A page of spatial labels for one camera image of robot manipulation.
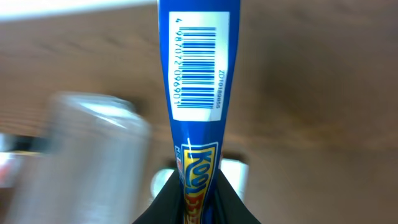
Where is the blue Kool Fever box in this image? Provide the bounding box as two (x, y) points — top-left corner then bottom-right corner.
(158, 0), (241, 224)

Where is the clear plastic container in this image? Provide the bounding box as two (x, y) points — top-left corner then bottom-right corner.
(4, 92), (150, 223)

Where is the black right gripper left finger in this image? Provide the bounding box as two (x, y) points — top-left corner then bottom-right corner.
(132, 170), (183, 224)

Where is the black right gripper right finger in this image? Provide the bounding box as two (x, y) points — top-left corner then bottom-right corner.
(213, 169), (261, 224)

